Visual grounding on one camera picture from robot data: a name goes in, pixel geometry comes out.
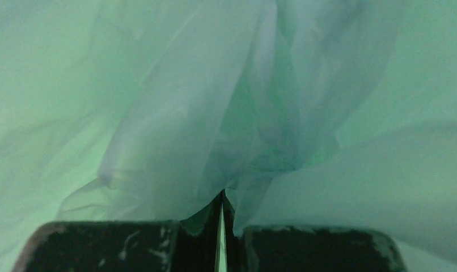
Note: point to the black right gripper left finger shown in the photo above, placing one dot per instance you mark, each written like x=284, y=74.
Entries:
x=187, y=245

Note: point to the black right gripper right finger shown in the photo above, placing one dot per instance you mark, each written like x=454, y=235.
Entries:
x=308, y=248

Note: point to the blue plastic trash bag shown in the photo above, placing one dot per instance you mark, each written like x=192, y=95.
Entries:
x=332, y=113

